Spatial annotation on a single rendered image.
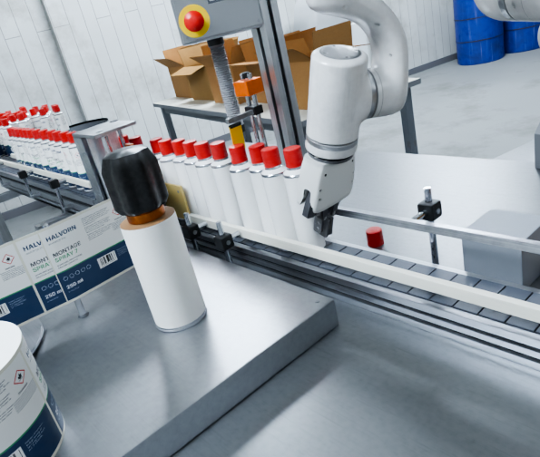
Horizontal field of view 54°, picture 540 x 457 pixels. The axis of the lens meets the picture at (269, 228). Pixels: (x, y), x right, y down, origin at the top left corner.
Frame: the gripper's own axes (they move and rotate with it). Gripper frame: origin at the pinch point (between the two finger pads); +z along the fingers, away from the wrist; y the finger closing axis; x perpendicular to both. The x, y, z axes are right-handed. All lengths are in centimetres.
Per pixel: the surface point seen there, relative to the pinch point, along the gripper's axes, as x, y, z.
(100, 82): -412, -155, 146
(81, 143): -63, 16, 4
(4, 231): -179, 16, 99
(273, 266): -7.0, 5.6, 11.7
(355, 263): 11.0, 4.4, -0.4
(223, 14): -34.4, -6.3, -28.1
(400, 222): 13.5, -3.1, -6.4
